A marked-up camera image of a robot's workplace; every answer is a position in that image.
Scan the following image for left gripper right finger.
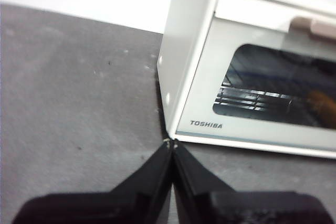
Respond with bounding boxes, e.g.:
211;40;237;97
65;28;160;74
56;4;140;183
172;140;336;224

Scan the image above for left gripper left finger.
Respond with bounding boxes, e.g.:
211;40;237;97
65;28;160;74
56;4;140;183
12;140;174;224

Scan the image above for white Toshiba toaster oven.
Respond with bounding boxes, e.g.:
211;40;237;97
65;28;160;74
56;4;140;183
156;0;336;159

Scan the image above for metal wire oven rack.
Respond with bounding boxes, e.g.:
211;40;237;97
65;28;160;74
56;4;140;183
214;84;293;111

